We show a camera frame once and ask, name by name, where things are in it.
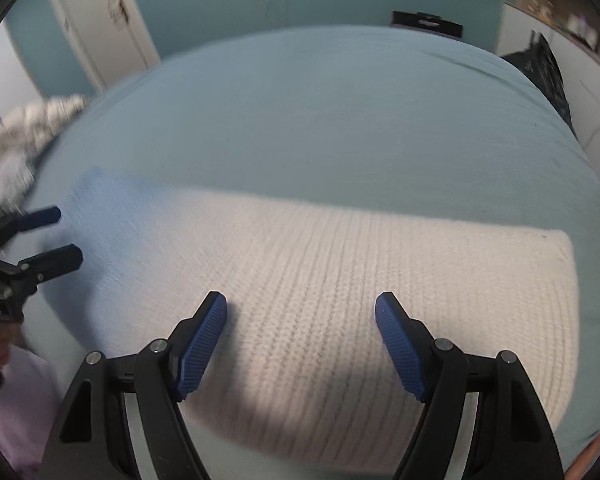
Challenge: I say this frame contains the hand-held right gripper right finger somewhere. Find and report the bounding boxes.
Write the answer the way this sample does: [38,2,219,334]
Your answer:
[375,291,566,480]

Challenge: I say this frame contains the person's left hand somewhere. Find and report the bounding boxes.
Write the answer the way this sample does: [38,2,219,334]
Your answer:
[0,321,25,367]

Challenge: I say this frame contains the person's lavender clothing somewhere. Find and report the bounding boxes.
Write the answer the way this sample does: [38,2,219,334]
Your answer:
[0,345,63,480]

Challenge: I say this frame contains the white door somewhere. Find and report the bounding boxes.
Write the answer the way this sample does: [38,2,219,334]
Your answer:
[45,0,161,93]

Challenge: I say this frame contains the light blue bed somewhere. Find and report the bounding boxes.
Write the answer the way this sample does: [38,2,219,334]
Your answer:
[10,25,600,480]

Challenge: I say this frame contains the black flat object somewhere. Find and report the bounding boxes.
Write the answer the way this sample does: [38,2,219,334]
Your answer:
[391,10,465,38]

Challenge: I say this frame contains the white cabinet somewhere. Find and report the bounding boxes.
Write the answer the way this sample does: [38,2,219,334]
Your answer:
[495,0,600,186]

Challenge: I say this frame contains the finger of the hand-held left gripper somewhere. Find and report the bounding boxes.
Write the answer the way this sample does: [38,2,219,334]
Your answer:
[0,205,62,253]
[17,243,84,291]

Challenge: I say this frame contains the cream knitted sweater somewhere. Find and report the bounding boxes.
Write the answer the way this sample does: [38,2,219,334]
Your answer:
[72,167,581,476]

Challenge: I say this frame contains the black plastic bag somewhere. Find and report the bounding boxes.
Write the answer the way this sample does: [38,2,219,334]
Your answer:
[500,32,576,136]

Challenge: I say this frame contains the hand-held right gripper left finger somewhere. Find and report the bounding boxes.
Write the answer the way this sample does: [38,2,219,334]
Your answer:
[40,291,228,480]

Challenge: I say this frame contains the pile of white grey clothes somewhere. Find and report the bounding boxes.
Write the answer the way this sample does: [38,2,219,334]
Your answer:
[0,92,88,221]

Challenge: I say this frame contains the white wardrobe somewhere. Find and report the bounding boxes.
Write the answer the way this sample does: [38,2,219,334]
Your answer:
[0,22,48,161]

